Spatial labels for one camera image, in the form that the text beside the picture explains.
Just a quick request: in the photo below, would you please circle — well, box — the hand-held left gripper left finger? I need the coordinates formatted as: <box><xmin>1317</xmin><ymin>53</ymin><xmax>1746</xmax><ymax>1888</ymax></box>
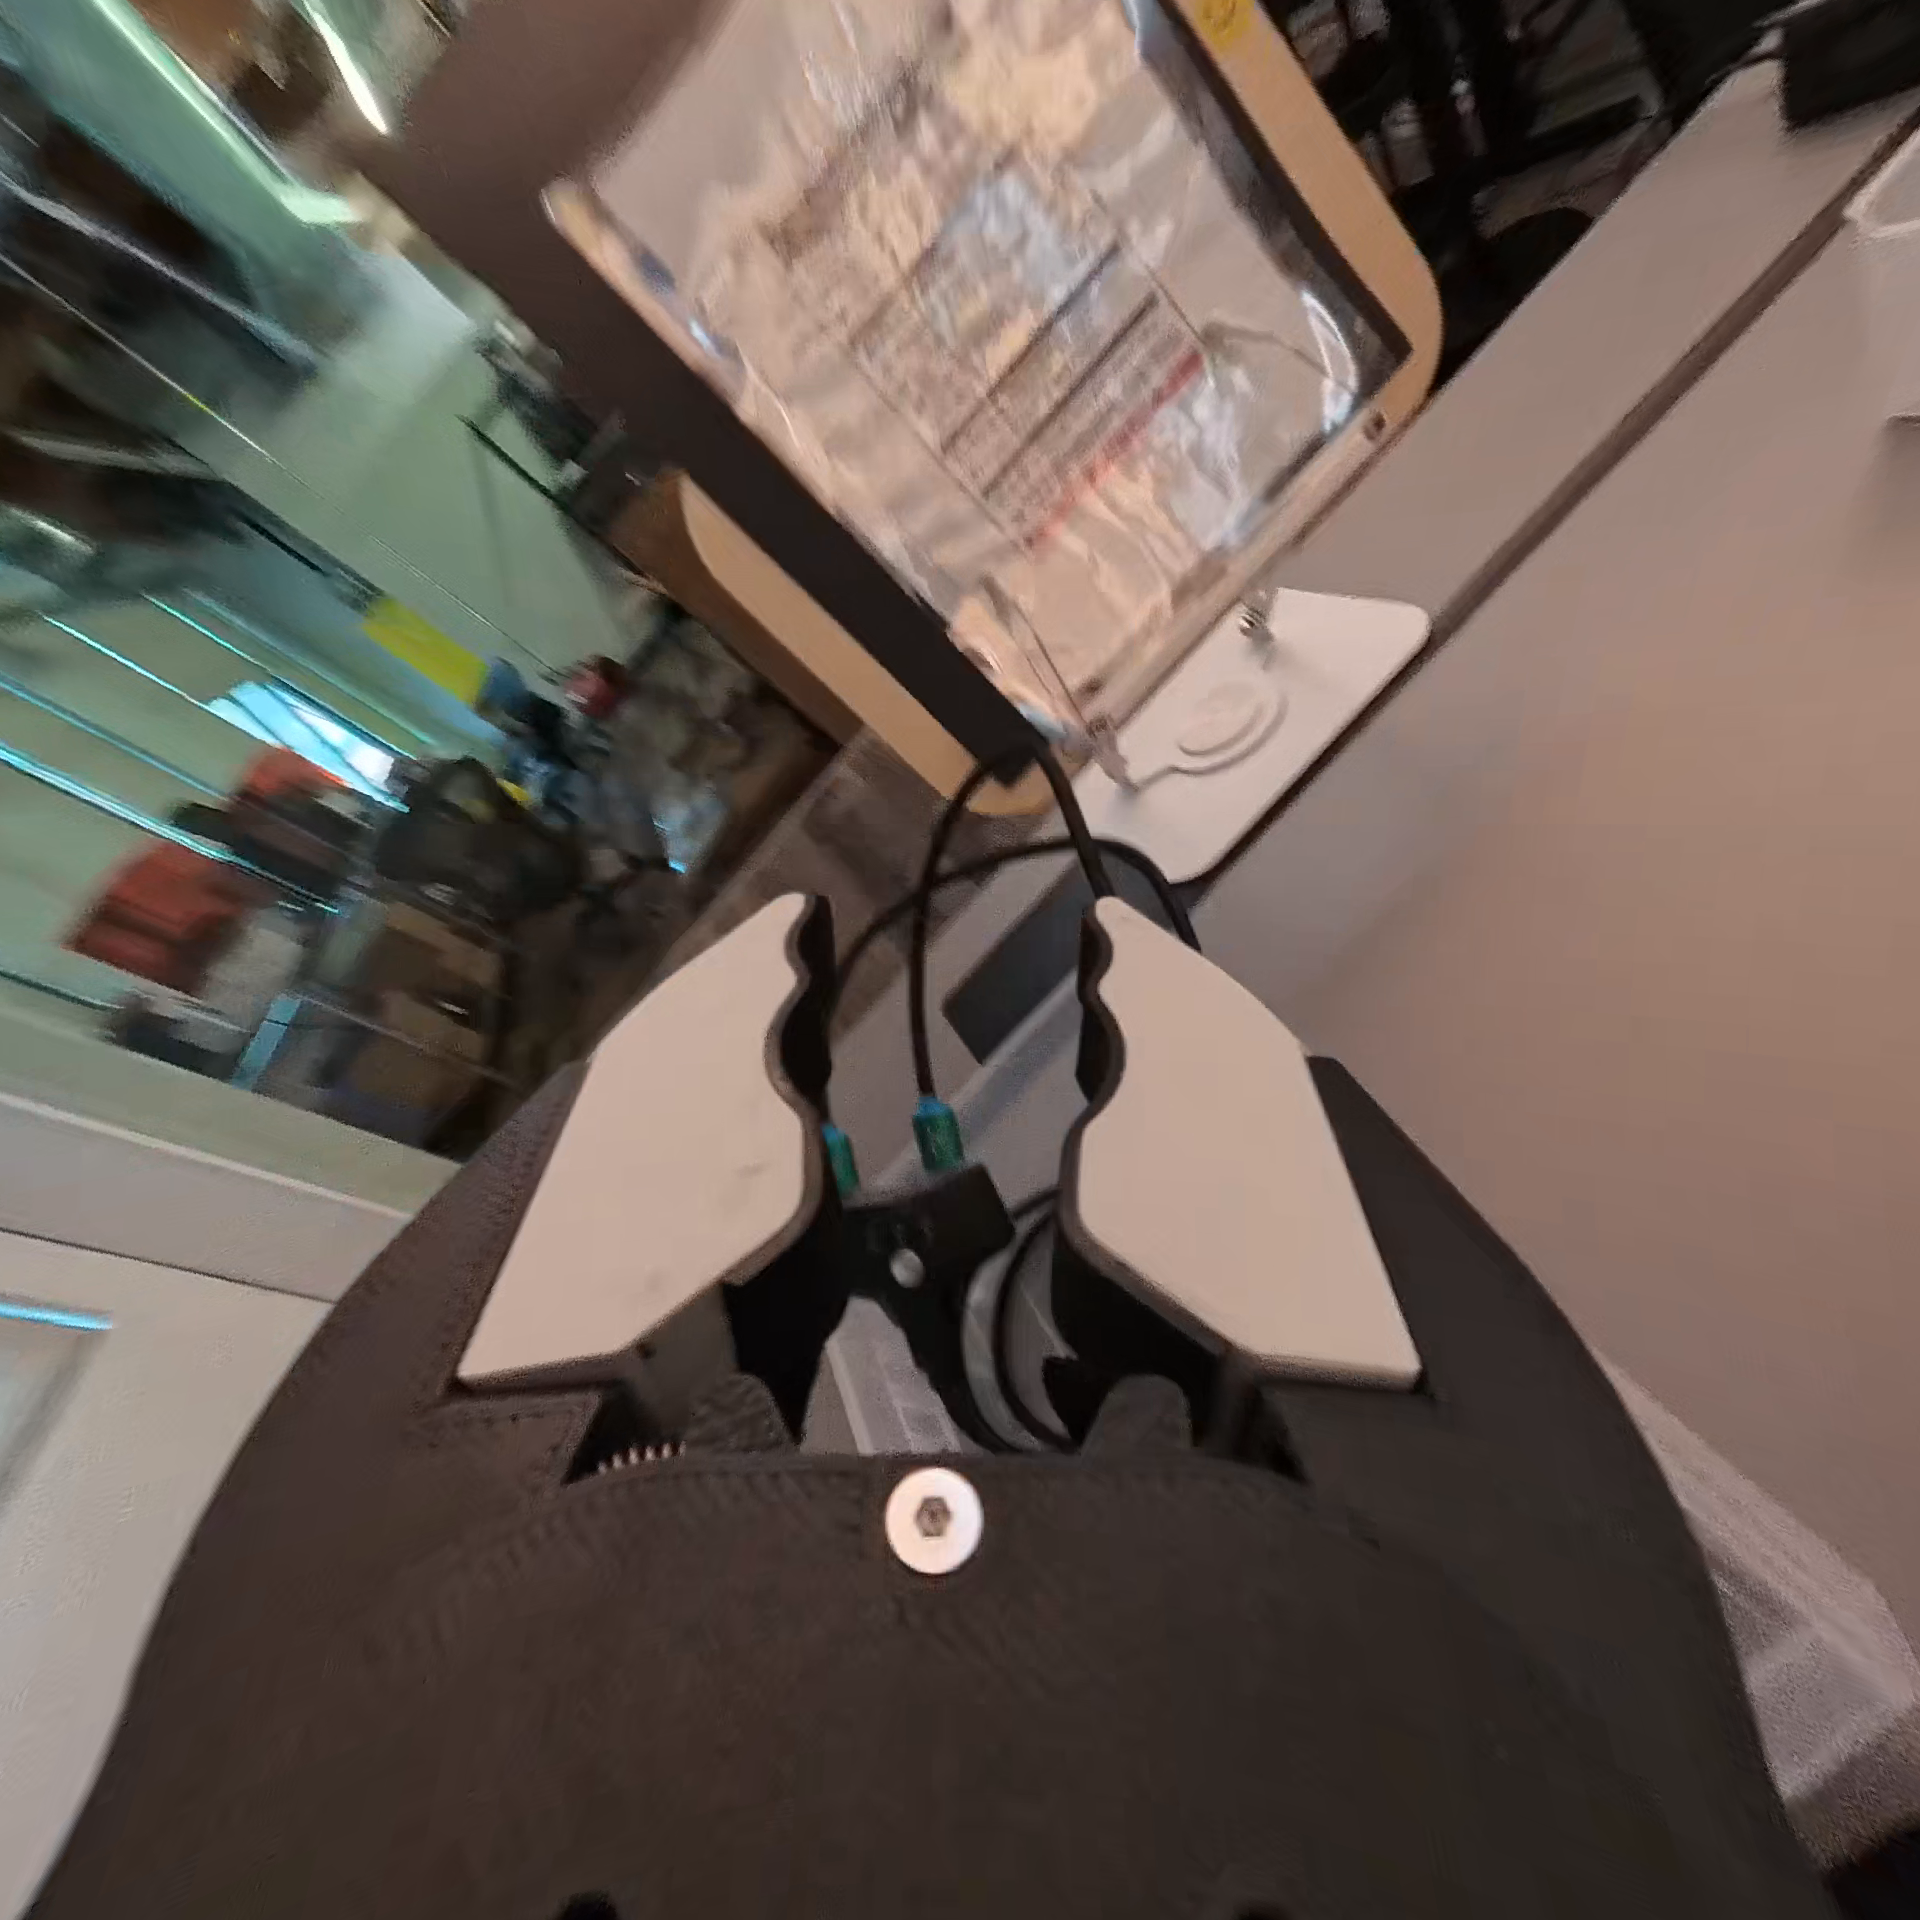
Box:
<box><xmin>454</xmin><ymin>890</ymin><xmax>857</xmax><ymax>1397</ymax></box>

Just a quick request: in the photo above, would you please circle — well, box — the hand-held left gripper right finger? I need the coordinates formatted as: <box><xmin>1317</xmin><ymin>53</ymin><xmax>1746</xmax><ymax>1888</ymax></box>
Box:
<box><xmin>1061</xmin><ymin>898</ymin><xmax>1423</xmax><ymax>1383</ymax></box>

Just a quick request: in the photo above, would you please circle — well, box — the grey hdmi switch box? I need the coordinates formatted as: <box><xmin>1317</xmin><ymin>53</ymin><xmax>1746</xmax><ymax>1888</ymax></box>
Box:
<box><xmin>829</xmin><ymin>1170</ymin><xmax>1090</xmax><ymax>1455</ymax></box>

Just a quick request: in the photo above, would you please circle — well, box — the red storage case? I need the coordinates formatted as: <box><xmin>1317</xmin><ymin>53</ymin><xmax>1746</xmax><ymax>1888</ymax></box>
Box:
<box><xmin>66</xmin><ymin>748</ymin><xmax>310</xmax><ymax>998</ymax></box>

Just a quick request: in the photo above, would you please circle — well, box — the yellow panel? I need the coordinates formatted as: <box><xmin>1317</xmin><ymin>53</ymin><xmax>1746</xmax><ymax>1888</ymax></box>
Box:
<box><xmin>365</xmin><ymin>598</ymin><xmax>495</xmax><ymax>709</ymax></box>

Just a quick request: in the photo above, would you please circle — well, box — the black wood-edged divider panel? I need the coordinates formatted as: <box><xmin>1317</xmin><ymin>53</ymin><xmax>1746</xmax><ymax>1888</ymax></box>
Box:
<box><xmin>360</xmin><ymin>0</ymin><xmax>1445</xmax><ymax>818</ymax></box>

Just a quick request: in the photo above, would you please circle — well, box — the printed instruction sheet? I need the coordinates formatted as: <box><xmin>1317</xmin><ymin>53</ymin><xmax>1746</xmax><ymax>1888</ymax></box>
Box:
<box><xmin>780</xmin><ymin>90</ymin><xmax>1217</xmax><ymax>556</ymax></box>

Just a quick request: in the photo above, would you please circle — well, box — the black power adapter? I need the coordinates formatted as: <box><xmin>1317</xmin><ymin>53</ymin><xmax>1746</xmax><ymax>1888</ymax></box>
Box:
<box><xmin>1776</xmin><ymin>0</ymin><xmax>1920</xmax><ymax>128</ymax></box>

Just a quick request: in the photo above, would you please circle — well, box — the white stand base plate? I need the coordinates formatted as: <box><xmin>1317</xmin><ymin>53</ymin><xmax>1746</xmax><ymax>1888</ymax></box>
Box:
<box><xmin>1102</xmin><ymin>588</ymin><xmax>1435</xmax><ymax>887</ymax></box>

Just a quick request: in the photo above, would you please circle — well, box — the grey desk cable flap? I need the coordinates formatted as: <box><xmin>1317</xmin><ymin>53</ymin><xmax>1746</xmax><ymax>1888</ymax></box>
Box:
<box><xmin>1432</xmin><ymin>140</ymin><xmax>1920</xmax><ymax>646</ymax></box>

